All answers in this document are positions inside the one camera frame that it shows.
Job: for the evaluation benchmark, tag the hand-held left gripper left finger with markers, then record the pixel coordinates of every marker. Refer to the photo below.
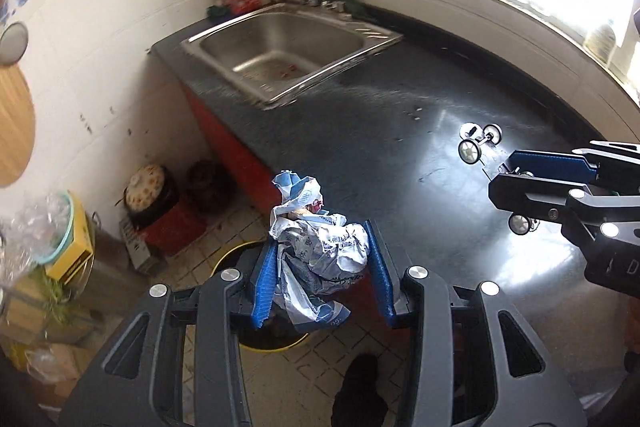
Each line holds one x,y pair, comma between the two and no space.
265,287

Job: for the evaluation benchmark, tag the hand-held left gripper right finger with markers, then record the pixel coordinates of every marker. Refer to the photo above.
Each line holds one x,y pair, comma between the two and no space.
382,277

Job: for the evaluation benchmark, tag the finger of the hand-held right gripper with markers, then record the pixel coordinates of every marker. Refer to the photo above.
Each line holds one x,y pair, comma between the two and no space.
530,194
550,163

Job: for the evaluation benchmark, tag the yellow-rimmed trash bin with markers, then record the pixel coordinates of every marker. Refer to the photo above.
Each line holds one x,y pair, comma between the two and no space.
272,347

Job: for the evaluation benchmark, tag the blue white wrapper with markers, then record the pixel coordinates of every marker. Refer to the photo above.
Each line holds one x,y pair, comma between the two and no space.
325,252

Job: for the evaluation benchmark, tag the toy chassis with white wheels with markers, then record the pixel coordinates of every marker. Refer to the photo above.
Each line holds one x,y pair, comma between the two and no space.
470,152

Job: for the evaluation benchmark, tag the red box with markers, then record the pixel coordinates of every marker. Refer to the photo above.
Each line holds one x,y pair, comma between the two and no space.
175,224

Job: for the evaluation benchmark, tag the person's black shoe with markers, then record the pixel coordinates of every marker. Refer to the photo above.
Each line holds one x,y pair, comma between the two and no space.
362,387

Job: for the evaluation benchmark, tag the dark pot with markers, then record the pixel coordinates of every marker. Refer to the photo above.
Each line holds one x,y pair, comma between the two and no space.
207,182

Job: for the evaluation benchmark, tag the grey power strip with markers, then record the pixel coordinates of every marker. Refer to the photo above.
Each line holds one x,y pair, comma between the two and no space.
137,252

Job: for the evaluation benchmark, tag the white detergent bottle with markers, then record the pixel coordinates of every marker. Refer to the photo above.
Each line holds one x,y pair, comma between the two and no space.
600,39

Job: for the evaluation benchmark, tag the red cabinet front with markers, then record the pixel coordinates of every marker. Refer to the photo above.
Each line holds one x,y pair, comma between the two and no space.
235,157

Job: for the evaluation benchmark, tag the pot with patterned lid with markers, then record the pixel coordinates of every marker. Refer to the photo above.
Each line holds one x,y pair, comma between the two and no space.
145,187

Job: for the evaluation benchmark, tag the steel pot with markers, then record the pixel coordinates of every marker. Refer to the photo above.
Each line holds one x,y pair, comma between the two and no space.
107,267

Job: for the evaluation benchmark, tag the yellow box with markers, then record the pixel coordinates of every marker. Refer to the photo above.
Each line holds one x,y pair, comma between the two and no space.
75,252

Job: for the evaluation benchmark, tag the clear plastic bags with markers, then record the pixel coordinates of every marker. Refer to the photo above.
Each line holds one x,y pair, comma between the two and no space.
27,232

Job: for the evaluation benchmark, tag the stainless steel sink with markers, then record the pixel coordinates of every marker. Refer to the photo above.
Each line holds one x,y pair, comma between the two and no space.
280,42

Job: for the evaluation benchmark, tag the dark green cloth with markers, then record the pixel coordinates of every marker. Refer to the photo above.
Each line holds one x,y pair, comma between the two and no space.
350,4

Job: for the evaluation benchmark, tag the dark green scrubber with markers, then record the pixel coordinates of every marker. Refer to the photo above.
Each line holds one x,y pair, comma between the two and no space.
217,12

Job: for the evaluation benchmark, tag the round wooden board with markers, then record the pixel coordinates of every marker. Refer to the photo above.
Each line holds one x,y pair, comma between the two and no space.
15,127

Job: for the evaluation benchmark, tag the white round lid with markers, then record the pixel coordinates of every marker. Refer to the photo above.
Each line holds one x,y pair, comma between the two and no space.
12,42

